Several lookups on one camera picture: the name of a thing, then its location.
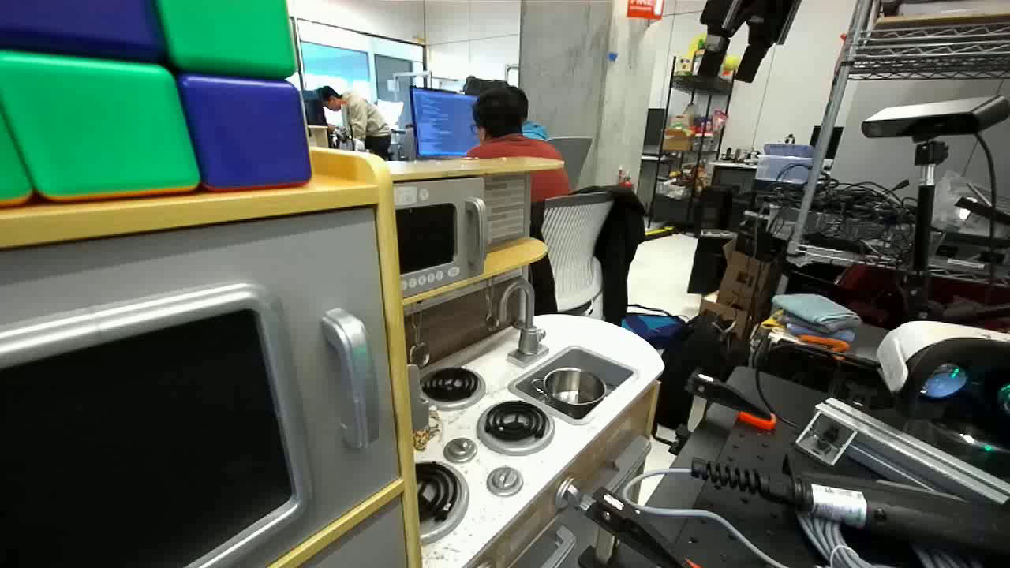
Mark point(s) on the large green plastic block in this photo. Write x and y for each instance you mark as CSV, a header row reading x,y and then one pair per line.
x,y
96,127

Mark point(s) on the black storage shelf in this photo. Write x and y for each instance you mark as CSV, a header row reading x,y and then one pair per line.
x,y
695,136

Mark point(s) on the blue computer monitor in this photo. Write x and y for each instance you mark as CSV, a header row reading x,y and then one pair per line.
x,y
444,123

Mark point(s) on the black stereo camera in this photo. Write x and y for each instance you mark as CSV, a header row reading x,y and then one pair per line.
x,y
933,114

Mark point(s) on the white toy kitchen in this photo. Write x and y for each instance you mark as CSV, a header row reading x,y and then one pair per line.
x,y
546,453

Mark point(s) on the grey toy kitchen sink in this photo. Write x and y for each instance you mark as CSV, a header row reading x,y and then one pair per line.
x,y
572,384

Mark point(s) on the black toy stove burner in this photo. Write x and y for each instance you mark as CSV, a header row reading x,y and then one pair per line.
x,y
452,387
516,426
435,492

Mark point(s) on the brown cardboard box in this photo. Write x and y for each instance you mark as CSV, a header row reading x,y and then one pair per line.
x,y
749,283

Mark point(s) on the blue plastic block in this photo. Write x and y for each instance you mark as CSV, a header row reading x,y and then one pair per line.
x,y
243,132
72,22

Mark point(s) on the grey toy microwave cabinet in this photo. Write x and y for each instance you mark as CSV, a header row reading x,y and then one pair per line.
x,y
208,399

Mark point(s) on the aluminium extrusion bar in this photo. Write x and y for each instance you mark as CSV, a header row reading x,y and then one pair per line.
x,y
894,446

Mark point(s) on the white office chair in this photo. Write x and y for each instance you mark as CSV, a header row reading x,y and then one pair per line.
x,y
572,255

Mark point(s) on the grey stove knob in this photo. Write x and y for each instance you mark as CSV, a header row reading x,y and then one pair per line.
x,y
459,448
506,480

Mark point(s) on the orange wall sign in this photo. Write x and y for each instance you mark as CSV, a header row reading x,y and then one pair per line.
x,y
646,7

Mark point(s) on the blue bag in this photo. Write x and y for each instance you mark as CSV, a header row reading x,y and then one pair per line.
x,y
651,328

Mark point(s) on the person in beige shirt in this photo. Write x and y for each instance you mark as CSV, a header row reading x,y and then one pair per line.
x,y
362,118

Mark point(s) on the stainless steel pot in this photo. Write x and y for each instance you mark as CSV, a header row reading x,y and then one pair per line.
x,y
572,390

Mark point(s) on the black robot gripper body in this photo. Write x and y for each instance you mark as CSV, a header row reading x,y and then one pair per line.
x,y
749,13

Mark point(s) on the white VR headset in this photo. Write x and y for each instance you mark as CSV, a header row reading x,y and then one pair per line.
x,y
924,348

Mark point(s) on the grey toy faucet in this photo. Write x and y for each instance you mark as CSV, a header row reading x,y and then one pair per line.
x,y
524,328

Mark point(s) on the black camera stand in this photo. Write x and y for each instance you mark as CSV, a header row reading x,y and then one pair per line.
x,y
928,199

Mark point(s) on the blue plastic bin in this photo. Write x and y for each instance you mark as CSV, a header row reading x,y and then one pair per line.
x,y
787,161

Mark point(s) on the person in red shirt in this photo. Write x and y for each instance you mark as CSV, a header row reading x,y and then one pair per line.
x,y
506,132

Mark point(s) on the folded blue cloth stack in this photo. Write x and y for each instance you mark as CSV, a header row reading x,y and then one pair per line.
x,y
815,313

